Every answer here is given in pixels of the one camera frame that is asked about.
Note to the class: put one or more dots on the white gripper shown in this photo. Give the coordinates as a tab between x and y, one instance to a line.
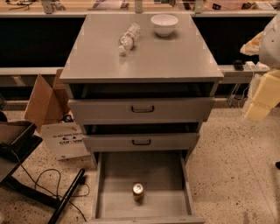
271	44

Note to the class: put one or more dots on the orange soda can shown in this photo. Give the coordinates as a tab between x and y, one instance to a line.
138	191

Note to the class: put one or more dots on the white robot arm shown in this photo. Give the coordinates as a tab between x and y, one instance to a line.
266	45

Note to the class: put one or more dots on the grey top drawer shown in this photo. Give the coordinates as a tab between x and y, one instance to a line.
137	111

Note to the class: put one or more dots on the grey middle drawer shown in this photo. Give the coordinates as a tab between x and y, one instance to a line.
141	142

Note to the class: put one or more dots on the grey drawer cabinet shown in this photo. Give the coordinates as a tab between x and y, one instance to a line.
179	66

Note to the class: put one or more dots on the grey open bottom drawer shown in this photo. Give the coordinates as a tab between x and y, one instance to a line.
166	200

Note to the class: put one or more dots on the white power strip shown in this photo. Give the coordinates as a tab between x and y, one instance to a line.
257	67

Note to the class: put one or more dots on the black power adapter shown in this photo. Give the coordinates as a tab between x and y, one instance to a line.
238	66

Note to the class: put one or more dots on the white ceramic bowl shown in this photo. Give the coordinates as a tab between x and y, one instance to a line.
164	24

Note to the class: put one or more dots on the clear plastic water bottle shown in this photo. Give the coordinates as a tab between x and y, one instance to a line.
128	40

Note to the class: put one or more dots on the brown cardboard box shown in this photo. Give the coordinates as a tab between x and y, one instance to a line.
47	103

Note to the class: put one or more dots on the black cart frame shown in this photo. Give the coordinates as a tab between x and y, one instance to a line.
17	143

